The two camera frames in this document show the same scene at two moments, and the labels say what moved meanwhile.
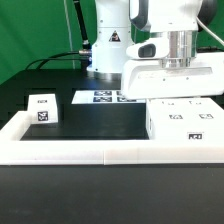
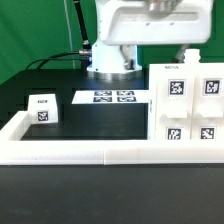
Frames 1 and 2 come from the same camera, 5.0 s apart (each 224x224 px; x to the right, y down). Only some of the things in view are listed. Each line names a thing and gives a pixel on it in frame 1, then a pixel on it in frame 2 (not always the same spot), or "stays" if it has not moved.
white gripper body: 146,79 → 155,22
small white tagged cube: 42,108 stays
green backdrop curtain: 32,29 stays
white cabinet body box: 184,119 stays
